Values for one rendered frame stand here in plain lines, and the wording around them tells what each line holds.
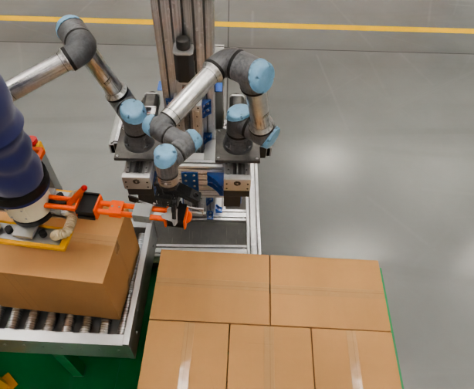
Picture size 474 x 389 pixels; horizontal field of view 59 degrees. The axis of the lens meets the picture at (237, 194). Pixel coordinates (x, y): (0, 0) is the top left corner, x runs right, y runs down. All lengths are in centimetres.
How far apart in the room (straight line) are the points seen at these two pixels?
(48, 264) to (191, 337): 74
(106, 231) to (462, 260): 244
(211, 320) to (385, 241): 156
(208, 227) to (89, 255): 109
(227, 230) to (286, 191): 71
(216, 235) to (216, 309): 73
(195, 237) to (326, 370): 119
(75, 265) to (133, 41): 332
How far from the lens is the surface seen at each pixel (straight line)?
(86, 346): 223
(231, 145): 208
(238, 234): 281
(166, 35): 196
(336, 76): 449
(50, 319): 233
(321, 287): 231
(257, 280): 228
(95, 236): 200
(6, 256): 208
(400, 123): 414
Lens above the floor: 258
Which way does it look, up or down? 52 degrees down
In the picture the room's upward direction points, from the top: 3 degrees clockwise
